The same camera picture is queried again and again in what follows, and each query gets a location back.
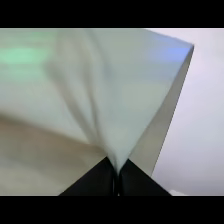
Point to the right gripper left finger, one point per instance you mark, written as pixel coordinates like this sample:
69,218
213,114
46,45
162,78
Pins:
96,181

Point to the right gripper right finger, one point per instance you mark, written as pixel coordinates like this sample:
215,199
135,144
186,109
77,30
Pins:
140,183

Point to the white garment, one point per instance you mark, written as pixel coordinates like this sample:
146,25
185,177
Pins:
100,93

